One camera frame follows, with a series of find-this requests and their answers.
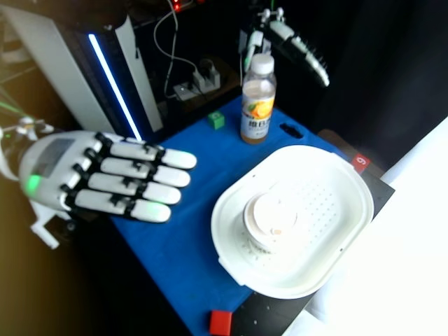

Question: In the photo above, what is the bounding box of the white bracket under wrist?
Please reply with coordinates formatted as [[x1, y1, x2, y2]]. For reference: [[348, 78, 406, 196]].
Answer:
[[29, 202, 73, 251]]

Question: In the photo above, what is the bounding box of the green block with letter C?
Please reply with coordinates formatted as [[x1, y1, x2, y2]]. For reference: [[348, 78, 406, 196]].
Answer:
[[206, 111, 226, 131]]

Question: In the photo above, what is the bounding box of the white cup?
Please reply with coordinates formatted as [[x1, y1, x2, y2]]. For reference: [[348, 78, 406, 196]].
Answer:
[[242, 190, 300, 260]]

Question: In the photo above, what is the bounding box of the white power strip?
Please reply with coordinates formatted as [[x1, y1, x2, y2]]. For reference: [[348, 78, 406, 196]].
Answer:
[[172, 58, 222, 103]]

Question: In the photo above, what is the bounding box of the red block with letter B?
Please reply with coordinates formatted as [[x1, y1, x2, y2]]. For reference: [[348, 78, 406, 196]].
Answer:
[[209, 309, 235, 335]]

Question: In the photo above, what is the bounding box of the white cable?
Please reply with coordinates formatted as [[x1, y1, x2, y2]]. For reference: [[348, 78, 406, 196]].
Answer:
[[153, 0, 204, 99]]

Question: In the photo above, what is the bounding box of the red block with digit six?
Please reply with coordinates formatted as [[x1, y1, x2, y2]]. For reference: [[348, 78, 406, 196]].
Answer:
[[350, 153, 372, 178]]

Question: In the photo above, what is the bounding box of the blue cloth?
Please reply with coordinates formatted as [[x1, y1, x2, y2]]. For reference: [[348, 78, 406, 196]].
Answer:
[[109, 95, 355, 336]]

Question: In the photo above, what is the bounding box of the orange juice bottle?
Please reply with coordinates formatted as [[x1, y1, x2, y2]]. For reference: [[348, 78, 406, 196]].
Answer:
[[239, 52, 278, 145]]

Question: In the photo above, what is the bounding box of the white perforated tray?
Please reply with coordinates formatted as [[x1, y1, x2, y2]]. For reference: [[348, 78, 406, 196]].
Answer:
[[210, 144, 376, 300]]

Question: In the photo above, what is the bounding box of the computer tower with blue light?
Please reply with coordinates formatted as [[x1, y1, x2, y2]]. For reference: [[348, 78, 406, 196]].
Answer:
[[0, 3, 165, 143]]

